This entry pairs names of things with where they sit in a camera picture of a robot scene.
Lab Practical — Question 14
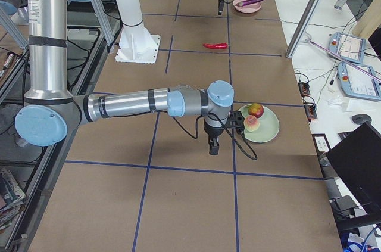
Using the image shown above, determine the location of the purple eggplant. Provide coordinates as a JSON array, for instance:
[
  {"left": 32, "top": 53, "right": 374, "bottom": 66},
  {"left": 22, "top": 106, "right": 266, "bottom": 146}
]
[{"left": 236, "top": 0, "right": 264, "bottom": 7}]

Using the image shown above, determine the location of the yellow pink peach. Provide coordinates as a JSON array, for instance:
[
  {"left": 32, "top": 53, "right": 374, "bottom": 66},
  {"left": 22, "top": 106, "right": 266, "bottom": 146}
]
[{"left": 244, "top": 115, "right": 260, "bottom": 132}]

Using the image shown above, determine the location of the red yellow pomegranate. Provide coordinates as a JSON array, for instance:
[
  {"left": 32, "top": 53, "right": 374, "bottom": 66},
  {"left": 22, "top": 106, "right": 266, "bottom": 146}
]
[{"left": 248, "top": 103, "right": 264, "bottom": 119}]

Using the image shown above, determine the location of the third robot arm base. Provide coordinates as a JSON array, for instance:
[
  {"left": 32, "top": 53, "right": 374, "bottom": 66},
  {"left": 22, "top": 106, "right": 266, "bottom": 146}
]
[{"left": 1, "top": 0, "right": 29, "bottom": 26}]

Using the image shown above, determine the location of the pink plate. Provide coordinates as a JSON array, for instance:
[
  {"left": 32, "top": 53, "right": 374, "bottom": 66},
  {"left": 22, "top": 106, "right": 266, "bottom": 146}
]
[{"left": 233, "top": 0, "right": 261, "bottom": 14}]

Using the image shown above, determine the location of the red chili pepper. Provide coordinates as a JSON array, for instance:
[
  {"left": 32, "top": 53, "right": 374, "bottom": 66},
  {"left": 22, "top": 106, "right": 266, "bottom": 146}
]
[{"left": 202, "top": 43, "right": 228, "bottom": 50}]

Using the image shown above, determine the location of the green plate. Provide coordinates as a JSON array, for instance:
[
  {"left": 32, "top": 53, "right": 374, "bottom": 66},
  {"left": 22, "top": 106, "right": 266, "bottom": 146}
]
[{"left": 239, "top": 104, "right": 280, "bottom": 143}]

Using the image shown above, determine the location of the far teach pendant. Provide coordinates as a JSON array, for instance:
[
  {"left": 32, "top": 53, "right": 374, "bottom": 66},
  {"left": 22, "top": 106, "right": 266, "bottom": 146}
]
[{"left": 328, "top": 32, "right": 366, "bottom": 64}]

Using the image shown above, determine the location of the teach pendant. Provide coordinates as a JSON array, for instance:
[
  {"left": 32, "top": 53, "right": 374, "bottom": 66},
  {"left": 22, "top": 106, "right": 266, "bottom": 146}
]
[
  {"left": 328, "top": 32, "right": 366, "bottom": 64},
  {"left": 338, "top": 62, "right": 380, "bottom": 101}
]

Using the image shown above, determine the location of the black monitor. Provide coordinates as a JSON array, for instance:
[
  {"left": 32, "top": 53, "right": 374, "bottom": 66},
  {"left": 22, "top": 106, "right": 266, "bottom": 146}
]
[{"left": 326, "top": 122, "right": 380, "bottom": 214}]

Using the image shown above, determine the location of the black computer mouse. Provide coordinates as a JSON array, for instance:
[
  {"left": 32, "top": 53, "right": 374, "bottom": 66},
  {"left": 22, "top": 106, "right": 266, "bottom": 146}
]
[{"left": 351, "top": 114, "right": 372, "bottom": 125}]

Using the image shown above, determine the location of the near teach pendant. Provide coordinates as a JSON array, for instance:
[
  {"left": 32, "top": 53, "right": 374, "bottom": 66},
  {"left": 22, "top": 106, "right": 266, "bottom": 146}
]
[{"left": 338, "top": 62, "right": 380, "bottom": 101}]

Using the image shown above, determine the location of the stack of books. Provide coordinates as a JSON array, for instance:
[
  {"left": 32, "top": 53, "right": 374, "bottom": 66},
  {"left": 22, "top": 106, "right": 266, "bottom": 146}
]
[{"left": 1, "top": 167, "right": 27, "bottom": 231}]

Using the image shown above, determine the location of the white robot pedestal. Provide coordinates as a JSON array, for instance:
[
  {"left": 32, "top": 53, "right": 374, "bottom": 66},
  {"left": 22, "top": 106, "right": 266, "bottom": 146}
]
[{"left": 115, "top": 0, "right": 161, "bottom": 64}]

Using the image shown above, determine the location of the aluminium frame post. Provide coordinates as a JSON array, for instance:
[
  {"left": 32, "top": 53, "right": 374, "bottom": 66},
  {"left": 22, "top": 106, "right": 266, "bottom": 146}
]
[{"left": 286, "top": 0, "right": 320, "bottom": 58}]

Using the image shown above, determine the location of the aluminium frame rail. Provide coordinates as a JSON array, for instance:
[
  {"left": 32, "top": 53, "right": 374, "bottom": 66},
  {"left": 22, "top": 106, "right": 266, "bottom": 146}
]
[{"left": 1, "top": 2, "right": 119, "bottom": 251}]

